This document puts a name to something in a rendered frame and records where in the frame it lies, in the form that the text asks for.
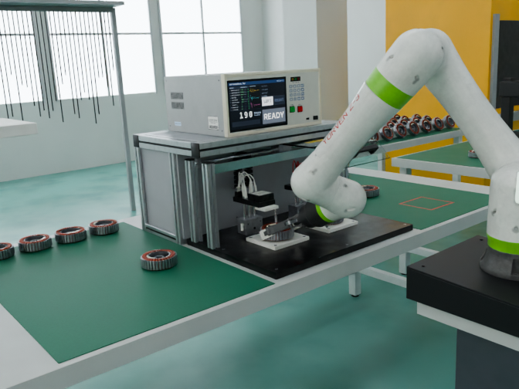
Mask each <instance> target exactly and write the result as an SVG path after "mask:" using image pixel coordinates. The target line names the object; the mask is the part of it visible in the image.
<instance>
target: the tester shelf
mask: <svg viewBox="0 0 519 389"><path fill-rule="evenodd" d="M321 122H322V124H316V125H310V126H305V127H295V128H290V129H285V130H275V131H270V132H264V133H259V134H249V135H244V136H238V137H218V136H212V135H204V134H192V133H185V132H178V131H171V130H163V131H156V132H150V133H144V134H133V140H134V147H141V148H145V149H150V150H155V151H163V152H168V153H173V154H180V155H185V156H190V157H197V158H200V157H209V156H214V155H219V154H227V153H232V152H237V151H245V150H250V149H255V148H260V147H268V146H273V145H278V144H286V143H291V142H296V141H300V140H309V139H314V138H319V137H326V136H327V135H328V134H329V132H330V131H331V130H332V128H333V127H334V125H335V124H336V123H337V122H338V120H322V121H321Z"/></svg>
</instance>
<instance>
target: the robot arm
mask: <svg viewBox="0 0 519 389"><path fill-rule="evenodd" d="M424 85H425V86H426V87H427V89H428V90H429V91H430V92H431V93H432V94H433V96H434V97H435V98H436V99H437V100H438V101H439V102H440V104H441V105H442V106H443V108H444V109H445V110H446V112H447V113H448V114H449V115H450V116H451V117H452V119H453V121H454V122H455V123H456V125H457V126H458V128H459V129H460V130H461V131H462V133H463V135H464V136H465V138H466V139H467V140H468V142H469V143H470V145H471V147H472V148H473V150H474V151H475V153H476V155H477V156H478V158H479V159H480V162H481V163H482V165H483V166H484V168H485V170H486V172H487V173H488V175H489V177H490V193H489V203H488V213H487V248H486V251H485V253H484V254H483V255H482V257H481V258H480V268H481V269H482V270H483V271H484V272H486V273H488V274H490V275H492V276H496V277H498V278H501V279H508V280H514V281H519V138H518V137H517V136H516V135H515V133H514V132H513V131H512V130H511V129H510V128H509V126H508V125H507V124H506V123H505V122H504V121H503V119H502V118H501V117H500V115H499V114H498V113H497V111H496V110H495V109H494V108H493V107H492V105H491V104H490V102H489V101H488V99H487V98H486V97H485V96H484V94H483V92H482V91H481V90H480V88H479V87H478V85H477V84H476V82H475V81H474V79H473V77H472V76H471V75H470V72H469V71H468V69H467V68H466V66H465V65H464V63H463V61H462V59H461V58H460V55H459V54H458V52H457V51H456V48H455V46H454V44H453V43H452V41H451V39H450V37H449V36H448V35H447V34H446V33H445V32H443V31H441V30H439V29H410V30H409V31H406V32H404V33H402V34H401V35H400V36H399V37H398V38H397V39H396V40H395V42H394V43H393V44H392V46H391V47H390V48H389V50H388V51H387V53H386V54H385V55H384V56H383V57H382V59H381V60H380V62H379V63H378V65H377V66H376V67H375V68H374V70H373V71H372V73H371V74H370V76H369V77H368V78H367V80H366V81H364V83H363V85H362V86H361V89H360V90H359V91H358V93H357V95H356V96H355V98H354V99H353V100H352V102H351V104H350V105H349V107H348V108H347V109H346V111H345V112H344V114H343V115H342V117H341V118H340V120H339V121H338V122H337V123H336V124H335V125H334V127H333V128H332V130H331V131H330V132H329V134H328V135H327V136H326V137H325V138H324V139H323V140H322V141H321V143H320V144H319V145H318V146H317V147H316V149H315V150H314V151H313V152H312V153H311V154H310V155H309V157H308V158H307V159H306V160H305V161H304V162H302V163H301V164H300V165H299V166H298V167H297V168H296V169H295V170H294V172H293V174H292V176H291V180H290V184H291V187H292V190H293V192H294V194H295V195H296V196H297V197H298V198H299V199H301V200H303V201H306V202H307V203H306V204H305V205H303V206H302V207H301V208H300V211H299V214H296V215H295V216H293V217H291V218H288V219H287V220H285V221H282V222H280V223H277V224H275V225H272V226H270V225H268V227H267V228H266V229H264V230H262V231H260V232H259V234H260V237H261V239H262V240H264V239H267V238H269V237H271V236H273V235H275V234H276V233H277V232H281V231H283V230H286V229H288V228H294V230H296V229H298V228H301V227H302V226H303V228H305V227H308V228H314V227H323V226H325V227H326V228H328V224H330V223H332V222H335V221H337V220H340V219H343V218H353V217H354V216H356V215H359V214H360V213H361V212H362V211H363V209H364V208H365V205H366V201H367V197H366V193H365V190H364V188H363V187H362V186H361V185H360V184H359V183H358V182H356V181H353V180H351V179H348V178H344V177H342V176H340V173H341V172H342V171H343V170H344V169H345V168H346V167H347V166H348V164H349V163H350V162H351V160H352V159H353V158H354V157H355V155H356V154H357V153H358V152H359V151H360V150H361V149H362V148H363V146H365V145H366V144H367V142H369V141H370V140H371V138H372V137H373V136H374V135H375V134H376V133H377V132H378V131H379V130H380V129H381V128H382V127H383V126H384V125H385V124H386V123H387V122H389V121H390V120H391V119H392V118H393V117H394V116H395V115H396V114H397V113H398V112H399V111H400V110H401V109H402V108H403V107H404V106H405V105H406V104H407V103H408V102H409V101H410V100H411V99H412V98H413V97H414V96H415V95H416V94H417V93H418V92H419V91H420V90H421V89H422V87H423V86H424ZM291 219H293V220H292V221H291Z"/></svg>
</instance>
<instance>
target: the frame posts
mask: <svg viewBox="0 0 519 389"><path fill-rule="evenodd" d="M194 162H195V159H194V158H188V159H185V174H186V184H187V194H188V212H189V221H190V232H191V241H192V242H195V243H196V242H202V241H203V237H202V218H201V208H200V197H199V187H198V168H196V167H195V165H194ZM214 163H215V162H213V161H205V162H202V180H203V191H204V202H205V221H206V232H207V243H208V248H211V249H215V248H220V243H219V221H218V210H217V198H216V187H215V165H214ZM340 176H342V177H344V178H348V168H345V169H344V170H343V171H342V172H341V173H340Z"/></svg>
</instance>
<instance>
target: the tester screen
mask: <svg viewBox="0 0 519 389"><path fill-rule="evenodd" d="M228 84H229V109H230V121H231V130H239V129H245V128H251V127H261V126H267V125H273V124H279V123H286V121H284V122H278V123H267V124H263V111H262V110H266V109H273V108H280V107H285V115H286V106H285V103H284V104H277V105H269V106H262V97H266V96H281V95H284V101H285V86H284V79H272V80H261V81H251V82H241V83H228ZM251 110H252V111H253V118H247V119H241V120H240V119H239V112H245V111H251ZM257 119H260V123H258V124H253V125H247V126H241V127H232V123H234V122H240V121H246V120H257Z"/></svg>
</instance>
